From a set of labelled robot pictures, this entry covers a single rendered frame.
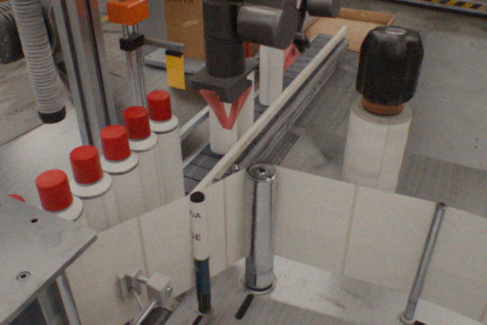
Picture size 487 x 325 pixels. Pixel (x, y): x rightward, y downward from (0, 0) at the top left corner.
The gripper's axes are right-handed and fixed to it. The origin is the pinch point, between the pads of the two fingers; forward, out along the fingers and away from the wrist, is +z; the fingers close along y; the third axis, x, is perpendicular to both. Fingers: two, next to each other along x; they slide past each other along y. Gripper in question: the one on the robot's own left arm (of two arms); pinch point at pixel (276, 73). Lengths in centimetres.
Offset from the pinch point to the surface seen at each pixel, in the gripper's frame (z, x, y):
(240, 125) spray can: 15.1, -15.6, 1.5
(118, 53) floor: -39, 191, -198
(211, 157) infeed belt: 22.5, -18.6, -1.3
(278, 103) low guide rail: 7.7, -5.8, 4.2
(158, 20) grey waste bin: -60, 161, -150
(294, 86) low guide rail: 1.8, 1.5, 4.3
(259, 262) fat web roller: 34, -41, 20
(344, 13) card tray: -42, 64, -5
